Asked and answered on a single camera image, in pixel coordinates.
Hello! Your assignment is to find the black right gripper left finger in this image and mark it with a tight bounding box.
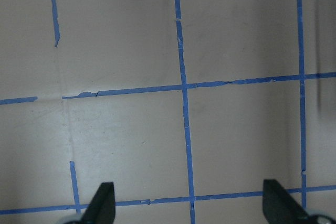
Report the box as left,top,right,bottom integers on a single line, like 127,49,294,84
83,182,116,224

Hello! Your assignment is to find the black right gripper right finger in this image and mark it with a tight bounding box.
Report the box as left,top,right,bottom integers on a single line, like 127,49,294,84
263,179,309,224

